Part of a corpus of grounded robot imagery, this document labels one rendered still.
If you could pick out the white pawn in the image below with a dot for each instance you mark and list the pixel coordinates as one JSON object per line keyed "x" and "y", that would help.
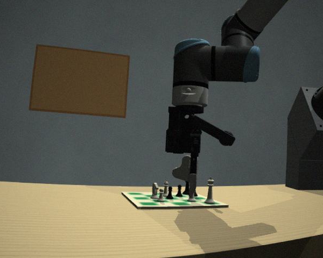
{"x": 161, "y": 199}

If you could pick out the white bishop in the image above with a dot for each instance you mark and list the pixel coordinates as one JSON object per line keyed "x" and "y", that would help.
{"x": 165, "y": 194}

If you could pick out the green and cream chessboard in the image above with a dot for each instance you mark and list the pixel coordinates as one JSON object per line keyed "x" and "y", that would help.
{"x": 142, "y": 200}

